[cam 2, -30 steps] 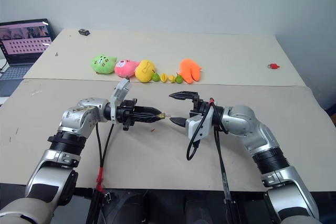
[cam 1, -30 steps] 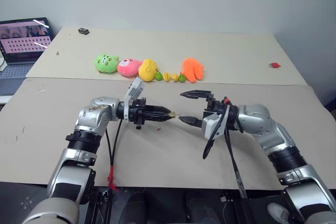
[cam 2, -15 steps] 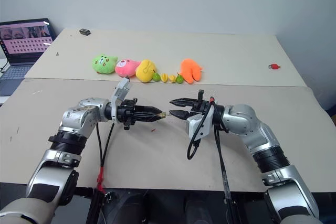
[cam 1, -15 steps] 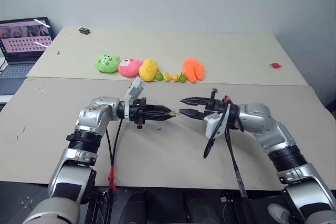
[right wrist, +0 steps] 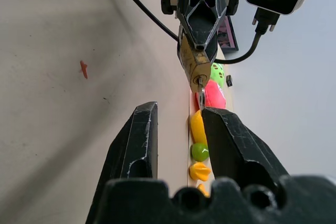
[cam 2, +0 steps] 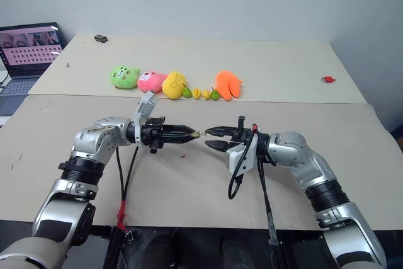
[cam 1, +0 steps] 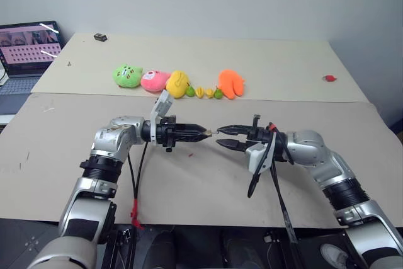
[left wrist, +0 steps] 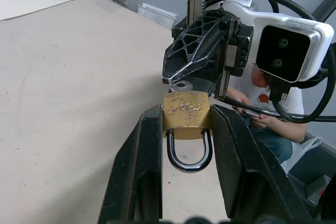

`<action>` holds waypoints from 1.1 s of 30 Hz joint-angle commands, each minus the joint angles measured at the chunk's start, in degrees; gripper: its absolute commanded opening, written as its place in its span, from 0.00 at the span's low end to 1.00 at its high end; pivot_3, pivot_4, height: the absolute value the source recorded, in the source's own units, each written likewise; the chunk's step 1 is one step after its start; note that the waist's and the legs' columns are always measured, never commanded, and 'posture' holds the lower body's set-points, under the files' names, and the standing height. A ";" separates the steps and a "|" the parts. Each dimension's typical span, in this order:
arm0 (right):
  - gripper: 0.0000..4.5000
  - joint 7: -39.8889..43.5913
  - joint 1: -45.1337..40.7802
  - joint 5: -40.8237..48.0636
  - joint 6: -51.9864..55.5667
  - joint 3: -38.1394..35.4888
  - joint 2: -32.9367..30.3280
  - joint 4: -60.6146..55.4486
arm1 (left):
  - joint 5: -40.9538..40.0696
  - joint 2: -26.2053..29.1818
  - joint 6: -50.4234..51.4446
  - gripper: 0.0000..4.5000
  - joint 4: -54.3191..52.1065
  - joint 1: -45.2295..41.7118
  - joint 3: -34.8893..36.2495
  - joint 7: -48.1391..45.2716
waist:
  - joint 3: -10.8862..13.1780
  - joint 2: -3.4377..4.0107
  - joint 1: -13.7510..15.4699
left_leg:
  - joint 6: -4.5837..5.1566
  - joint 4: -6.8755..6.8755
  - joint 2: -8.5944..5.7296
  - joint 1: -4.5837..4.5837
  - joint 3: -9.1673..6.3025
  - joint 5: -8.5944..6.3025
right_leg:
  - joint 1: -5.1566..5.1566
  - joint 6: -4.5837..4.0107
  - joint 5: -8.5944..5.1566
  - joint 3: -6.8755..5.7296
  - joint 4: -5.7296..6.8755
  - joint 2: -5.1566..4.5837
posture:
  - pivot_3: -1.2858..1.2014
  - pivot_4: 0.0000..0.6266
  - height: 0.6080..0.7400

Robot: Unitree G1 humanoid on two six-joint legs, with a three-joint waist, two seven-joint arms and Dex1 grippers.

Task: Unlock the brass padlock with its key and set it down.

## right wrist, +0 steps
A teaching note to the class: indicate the small black block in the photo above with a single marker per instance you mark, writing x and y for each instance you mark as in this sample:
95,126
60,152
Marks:
229,80

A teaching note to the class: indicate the small orange scrap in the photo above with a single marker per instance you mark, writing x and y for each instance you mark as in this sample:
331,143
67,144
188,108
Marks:
84,69

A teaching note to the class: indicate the yellow toy banana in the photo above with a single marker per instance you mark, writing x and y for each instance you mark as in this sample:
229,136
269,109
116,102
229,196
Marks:
198,127

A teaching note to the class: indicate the green spotted toy fruit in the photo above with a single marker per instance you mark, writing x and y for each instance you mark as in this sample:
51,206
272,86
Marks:
218,73

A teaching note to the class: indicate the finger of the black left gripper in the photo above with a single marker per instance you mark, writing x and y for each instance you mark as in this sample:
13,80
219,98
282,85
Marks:
213,48
200,24

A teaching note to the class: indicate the orange toy fruit piece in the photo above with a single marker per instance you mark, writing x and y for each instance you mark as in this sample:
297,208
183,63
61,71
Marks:
203,190

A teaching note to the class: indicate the pink and black box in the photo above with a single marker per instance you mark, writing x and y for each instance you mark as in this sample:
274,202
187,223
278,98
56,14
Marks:
227,33

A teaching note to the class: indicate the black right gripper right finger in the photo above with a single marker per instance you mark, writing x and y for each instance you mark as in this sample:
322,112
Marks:
231,140

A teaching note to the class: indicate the brass padlock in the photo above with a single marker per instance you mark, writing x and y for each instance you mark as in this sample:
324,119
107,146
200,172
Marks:
195,61

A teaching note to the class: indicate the silver key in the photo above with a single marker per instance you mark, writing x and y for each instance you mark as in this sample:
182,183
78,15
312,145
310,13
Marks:
201,98

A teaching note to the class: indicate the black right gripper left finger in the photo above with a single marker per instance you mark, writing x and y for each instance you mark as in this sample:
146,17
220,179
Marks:
136,140

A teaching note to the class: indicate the green toy ball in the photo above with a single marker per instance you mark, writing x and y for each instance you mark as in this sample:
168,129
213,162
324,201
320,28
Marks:
199,151

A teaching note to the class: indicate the pink toy fruit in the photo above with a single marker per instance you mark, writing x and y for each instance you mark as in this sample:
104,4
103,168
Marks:
215,96

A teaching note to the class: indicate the yellow toy star fruit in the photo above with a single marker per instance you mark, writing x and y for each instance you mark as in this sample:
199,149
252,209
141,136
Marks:
199,171

